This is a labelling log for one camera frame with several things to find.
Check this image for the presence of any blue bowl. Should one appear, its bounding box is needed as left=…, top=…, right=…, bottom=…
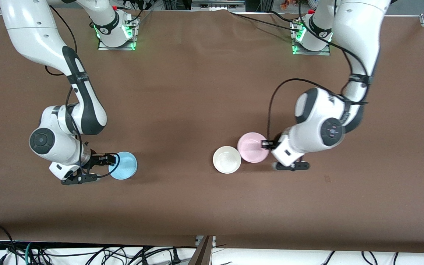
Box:
left=108, top=151, right=138, bottom=180

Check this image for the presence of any small metal bracket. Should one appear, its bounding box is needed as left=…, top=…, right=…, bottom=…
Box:
left=195, top=236, right=216, bottom=248

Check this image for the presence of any brown table cover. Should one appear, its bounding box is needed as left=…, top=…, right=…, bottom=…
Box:
left=0, top=7, right=424, bottom=254

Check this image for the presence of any short black cable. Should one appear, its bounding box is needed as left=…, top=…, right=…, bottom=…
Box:
left=267, top=10, right=303, bottom=23

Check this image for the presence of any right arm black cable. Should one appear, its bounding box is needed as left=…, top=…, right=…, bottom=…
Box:
left=45, top=4, right=121, bottom=179

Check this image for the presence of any pink bowl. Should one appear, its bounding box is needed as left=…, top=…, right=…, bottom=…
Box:
left=237, top=132, right=270, bottom=163

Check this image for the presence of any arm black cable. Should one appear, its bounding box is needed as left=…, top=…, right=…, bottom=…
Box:
left=266, top=0, right=374, bottom=145
left=45, top=4, right=121, bottom=179

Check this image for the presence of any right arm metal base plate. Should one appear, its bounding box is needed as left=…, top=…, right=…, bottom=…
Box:
left=97, top=10, right=138, bottom=51

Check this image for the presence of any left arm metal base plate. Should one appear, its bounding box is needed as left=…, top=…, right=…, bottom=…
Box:
left=290, top=18, right=331, bottom=56

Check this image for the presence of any white bowl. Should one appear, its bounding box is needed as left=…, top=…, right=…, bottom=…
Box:
left=213, top=146, right=242, bottom=174

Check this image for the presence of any grey power strip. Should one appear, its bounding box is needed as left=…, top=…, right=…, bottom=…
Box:
left=192, top=0, right=245, bottom=8

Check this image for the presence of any long black cable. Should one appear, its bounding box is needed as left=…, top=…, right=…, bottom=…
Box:
left=230, top=11, right=301, bottom=33

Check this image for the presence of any brown wooden post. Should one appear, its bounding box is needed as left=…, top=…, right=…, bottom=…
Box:
left=188, top=236, right=214, bottom=265

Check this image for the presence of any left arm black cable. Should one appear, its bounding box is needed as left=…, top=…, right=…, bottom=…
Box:
left=266, top=0, right=374, bottom=145

